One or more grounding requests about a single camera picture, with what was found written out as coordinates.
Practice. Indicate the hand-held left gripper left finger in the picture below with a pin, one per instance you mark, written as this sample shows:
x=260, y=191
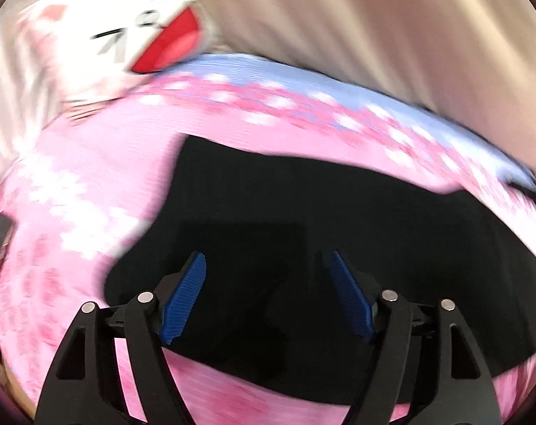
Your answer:
x=184, y=301

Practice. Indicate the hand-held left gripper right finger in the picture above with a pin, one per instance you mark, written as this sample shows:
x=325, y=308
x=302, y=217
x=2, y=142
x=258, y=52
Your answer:
x=350, y=301

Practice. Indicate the black pants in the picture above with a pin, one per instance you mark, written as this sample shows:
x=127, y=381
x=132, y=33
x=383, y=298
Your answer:
x=294, y=195

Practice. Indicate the pink floral bed sheet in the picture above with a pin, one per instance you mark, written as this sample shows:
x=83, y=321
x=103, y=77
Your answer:
x=95, y=164

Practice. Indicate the pale satin cloth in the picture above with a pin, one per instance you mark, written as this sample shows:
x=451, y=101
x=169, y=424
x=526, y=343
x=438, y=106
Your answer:
x=11, y=97

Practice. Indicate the beige cloth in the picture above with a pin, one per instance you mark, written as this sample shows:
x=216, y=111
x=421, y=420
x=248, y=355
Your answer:
x=361, y=31

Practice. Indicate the white cartoon face cushion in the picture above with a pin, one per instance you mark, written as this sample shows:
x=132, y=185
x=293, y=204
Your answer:
x=73, y=44

